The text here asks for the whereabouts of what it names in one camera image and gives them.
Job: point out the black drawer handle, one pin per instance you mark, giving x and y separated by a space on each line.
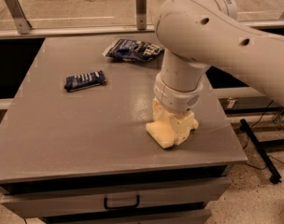
123 203

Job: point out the dark blue snack bar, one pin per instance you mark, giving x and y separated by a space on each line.
84 81

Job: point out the left metal railing bracket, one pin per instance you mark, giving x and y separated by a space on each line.
23 26

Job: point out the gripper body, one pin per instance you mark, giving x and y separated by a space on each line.
176 99

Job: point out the metal railing bracket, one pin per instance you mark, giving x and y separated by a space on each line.
141 14
23 26

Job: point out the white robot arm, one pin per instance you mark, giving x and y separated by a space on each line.
197 34

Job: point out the black floor stand bar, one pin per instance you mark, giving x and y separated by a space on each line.
275 176

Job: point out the middle metal railing bracket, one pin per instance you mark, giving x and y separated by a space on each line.
141 14

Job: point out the blue chip bag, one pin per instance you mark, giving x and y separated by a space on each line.
131 50

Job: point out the yellow sponge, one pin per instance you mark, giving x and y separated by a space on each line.
162 133

